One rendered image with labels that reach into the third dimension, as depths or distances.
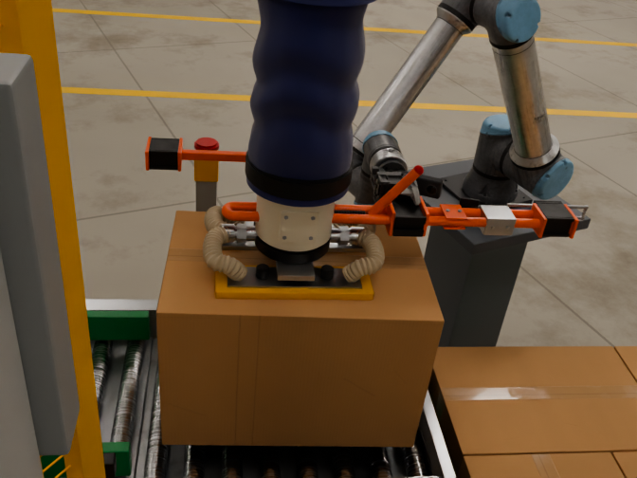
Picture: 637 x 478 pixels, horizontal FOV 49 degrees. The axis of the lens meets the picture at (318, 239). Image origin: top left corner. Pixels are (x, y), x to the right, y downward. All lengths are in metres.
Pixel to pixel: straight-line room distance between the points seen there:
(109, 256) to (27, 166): 2.93
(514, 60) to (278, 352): 0.99
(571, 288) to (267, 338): 2.29
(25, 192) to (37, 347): 0.12
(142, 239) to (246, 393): 1.96
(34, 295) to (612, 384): 1.92
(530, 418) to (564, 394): 0.16
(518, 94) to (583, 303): 1.64
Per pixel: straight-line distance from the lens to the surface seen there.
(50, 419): 0.56
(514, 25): 1.89
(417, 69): 1.97
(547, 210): 1.70
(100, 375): 1.99
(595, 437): 2.05
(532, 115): 2.12
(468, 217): 1.61
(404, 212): 1.57
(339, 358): 1.54
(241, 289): 1.49
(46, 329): 0.51
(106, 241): 3.47
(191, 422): 1.68
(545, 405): 2.08
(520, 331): 3.20
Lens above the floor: 1.92
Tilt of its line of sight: 33 degrees down
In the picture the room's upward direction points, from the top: 6 degrees clockwise
